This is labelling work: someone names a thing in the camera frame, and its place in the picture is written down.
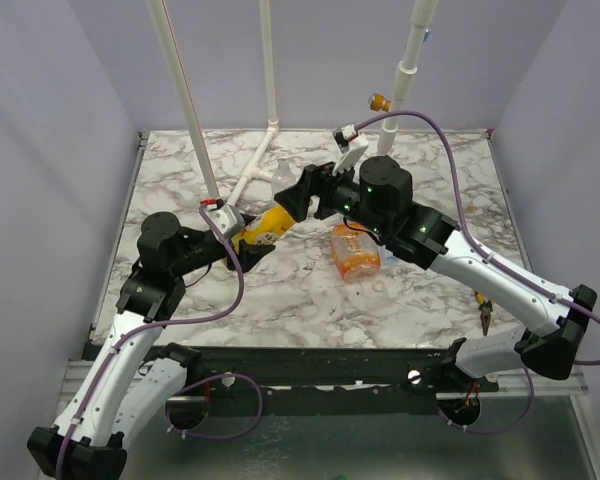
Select yellow pomelo drink bottle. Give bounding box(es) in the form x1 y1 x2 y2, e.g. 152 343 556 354
231 205 296 255

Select clear plastic bottle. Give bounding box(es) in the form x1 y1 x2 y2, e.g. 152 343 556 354
271 160 298 196

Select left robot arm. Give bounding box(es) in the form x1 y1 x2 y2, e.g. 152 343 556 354
27 205 274 479

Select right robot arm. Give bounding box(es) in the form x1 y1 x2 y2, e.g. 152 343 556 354
274 156 597 392

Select orange label squat bottle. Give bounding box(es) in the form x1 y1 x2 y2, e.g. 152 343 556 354
330 223 381 281

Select small blue-label water bottle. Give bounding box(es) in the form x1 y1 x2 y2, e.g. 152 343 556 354
380 246 399 266

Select orange knob on pipe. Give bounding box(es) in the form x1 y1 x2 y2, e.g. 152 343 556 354
368 93 391 112

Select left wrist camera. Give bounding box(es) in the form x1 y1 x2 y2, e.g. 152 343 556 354
200 199 246 239

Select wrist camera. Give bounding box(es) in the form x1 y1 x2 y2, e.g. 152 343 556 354
200 199 246 239
332 124 369 176

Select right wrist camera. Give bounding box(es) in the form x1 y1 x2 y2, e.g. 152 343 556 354
332 124 369 176

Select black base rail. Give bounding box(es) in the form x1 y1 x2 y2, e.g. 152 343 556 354
79 341 531 416

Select yellow handled pliers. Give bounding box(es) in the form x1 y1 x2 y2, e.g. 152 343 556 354
474 292 493 336

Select white PVC pipe frame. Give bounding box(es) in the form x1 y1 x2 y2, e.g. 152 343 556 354
144 0 440 211

